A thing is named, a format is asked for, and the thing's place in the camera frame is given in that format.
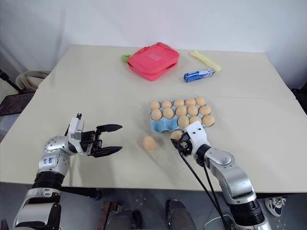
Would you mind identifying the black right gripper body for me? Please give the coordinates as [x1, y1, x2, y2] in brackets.
[176, 134, 193, 157]

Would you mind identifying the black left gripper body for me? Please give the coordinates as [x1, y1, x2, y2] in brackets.
[80, 126, 104, 157]

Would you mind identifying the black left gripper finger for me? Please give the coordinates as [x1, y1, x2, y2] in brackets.
[92, 145, 124, 158]
[96, 124, 123, 133]

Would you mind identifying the blue egg carton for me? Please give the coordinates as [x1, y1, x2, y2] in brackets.
[150, 99, 215, 133]

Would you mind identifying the blue snack box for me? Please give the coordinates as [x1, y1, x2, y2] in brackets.
[183, 68, 215, 83]

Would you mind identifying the brown wooden block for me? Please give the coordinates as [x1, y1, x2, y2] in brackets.
[100, 201, 121, 225]

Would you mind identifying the dark rounded shape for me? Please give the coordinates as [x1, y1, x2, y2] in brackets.
[109, 207, 143, 230]
[165, 199, 196, 230]

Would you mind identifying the yellow rolled cloth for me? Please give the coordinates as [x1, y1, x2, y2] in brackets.
[190, 50, 223, 73]

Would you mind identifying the pink zippered pouch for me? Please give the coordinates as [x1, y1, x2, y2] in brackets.
[127, 42, 181, 82]

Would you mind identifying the black mesh tray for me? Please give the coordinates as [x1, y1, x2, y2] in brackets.
[0, 92, 36, 116]

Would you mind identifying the beige fabric basket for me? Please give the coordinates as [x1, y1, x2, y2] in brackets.
[15, 70, 51, 93]

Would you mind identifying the black tripod stand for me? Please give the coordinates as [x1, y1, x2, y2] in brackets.
[0, 69, 24, 94]

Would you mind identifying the white and blue sneaker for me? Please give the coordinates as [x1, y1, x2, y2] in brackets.
[264, 195, 288, 218]

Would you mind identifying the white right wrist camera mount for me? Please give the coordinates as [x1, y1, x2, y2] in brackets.
[183, 121, 212, 154]

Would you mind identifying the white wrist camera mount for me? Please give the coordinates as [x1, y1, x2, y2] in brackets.
[183, 121, 212, 154]
[67, 112, 85, 153]

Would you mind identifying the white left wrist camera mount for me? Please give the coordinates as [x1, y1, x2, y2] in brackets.
[67, 112, 85, 153]

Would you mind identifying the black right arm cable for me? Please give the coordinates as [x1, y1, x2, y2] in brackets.
[202, 164, 225, 230]
[178, 152, 228, 230]

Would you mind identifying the white floor cable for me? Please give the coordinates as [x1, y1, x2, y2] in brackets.
[207, 216, 232, 230]

